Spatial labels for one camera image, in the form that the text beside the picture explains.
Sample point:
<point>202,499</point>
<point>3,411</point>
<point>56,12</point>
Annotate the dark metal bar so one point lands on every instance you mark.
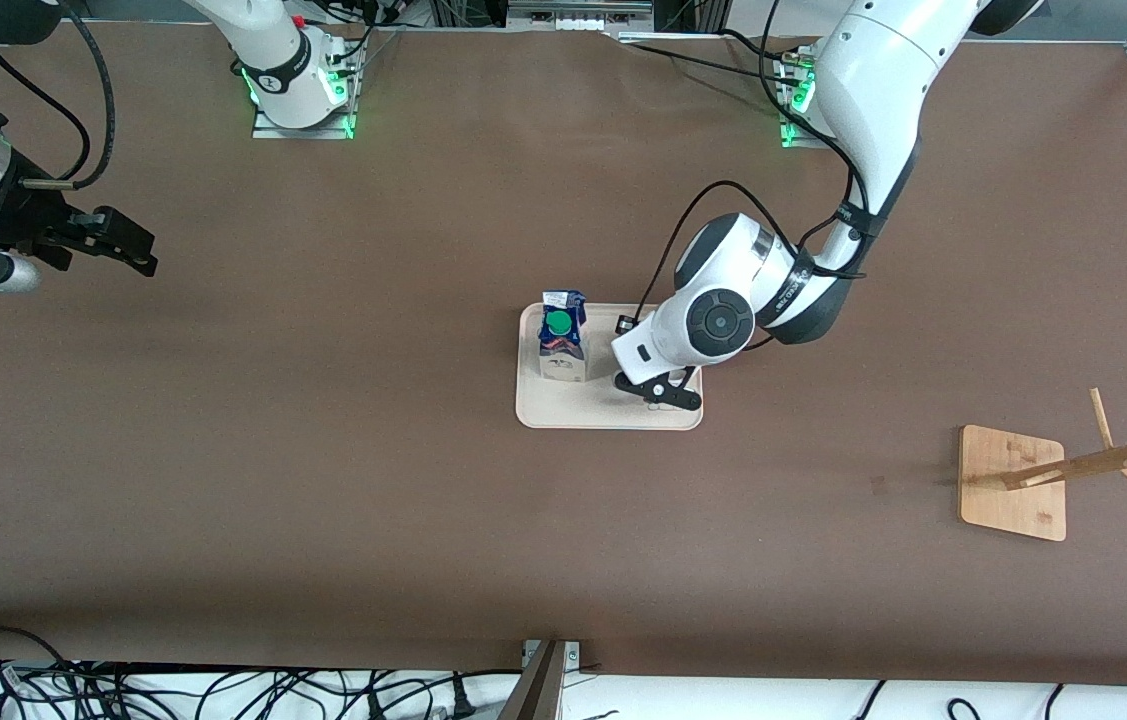
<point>538,695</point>

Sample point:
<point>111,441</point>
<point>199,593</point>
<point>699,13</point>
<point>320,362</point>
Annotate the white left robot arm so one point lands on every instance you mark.
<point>873,90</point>

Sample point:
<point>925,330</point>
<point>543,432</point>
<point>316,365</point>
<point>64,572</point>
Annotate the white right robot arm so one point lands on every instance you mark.
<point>283,60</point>

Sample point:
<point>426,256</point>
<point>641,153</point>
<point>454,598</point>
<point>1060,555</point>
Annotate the white power strip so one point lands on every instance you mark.
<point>578,15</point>

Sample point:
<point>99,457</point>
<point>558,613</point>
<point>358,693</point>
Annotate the small metal table bracket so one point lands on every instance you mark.
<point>571,655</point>

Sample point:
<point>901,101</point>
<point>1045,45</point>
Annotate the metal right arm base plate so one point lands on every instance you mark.
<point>303,132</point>

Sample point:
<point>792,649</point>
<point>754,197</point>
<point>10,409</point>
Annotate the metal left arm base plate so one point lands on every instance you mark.
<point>795,140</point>

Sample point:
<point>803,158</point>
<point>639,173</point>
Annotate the cream tray with rabbit print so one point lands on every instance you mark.
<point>573,405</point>

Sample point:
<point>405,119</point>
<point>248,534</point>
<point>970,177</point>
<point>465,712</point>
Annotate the blue white milk carton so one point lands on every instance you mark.
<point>563,350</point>

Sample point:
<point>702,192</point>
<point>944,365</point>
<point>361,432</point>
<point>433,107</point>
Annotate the wooden mug rack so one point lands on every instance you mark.
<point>1008,500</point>

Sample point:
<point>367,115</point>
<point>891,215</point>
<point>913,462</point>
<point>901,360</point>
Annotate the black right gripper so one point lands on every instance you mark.
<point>20,218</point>

